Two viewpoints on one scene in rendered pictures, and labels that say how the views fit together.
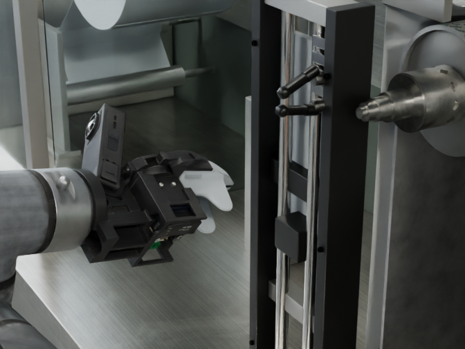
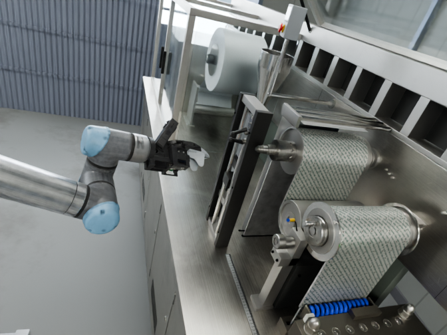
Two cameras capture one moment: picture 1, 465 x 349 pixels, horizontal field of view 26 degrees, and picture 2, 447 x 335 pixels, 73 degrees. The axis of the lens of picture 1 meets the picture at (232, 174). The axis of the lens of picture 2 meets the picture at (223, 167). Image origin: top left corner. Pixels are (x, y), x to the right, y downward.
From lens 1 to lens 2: 0.23 m
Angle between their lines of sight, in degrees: 9
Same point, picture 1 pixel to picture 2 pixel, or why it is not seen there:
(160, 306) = (192, 183)
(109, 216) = (155, 156)
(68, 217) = (138, 153)
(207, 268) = (213, 175)
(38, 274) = not seen: hidden behind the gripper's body
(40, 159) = not seen: hidden behind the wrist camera
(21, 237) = (118, 155)
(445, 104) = (287, 155)
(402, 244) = (265, 193)
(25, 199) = (123, 143)
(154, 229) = (170, 165)
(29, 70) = (177, 96)
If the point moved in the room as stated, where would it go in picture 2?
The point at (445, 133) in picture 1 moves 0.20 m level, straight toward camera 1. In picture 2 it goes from (286, 164) to (265, 191)
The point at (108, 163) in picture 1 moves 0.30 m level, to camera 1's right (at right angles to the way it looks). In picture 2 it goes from (163, 139) to (267, 175)
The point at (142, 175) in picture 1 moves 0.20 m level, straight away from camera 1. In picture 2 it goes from (173, 146) to (191, 121)
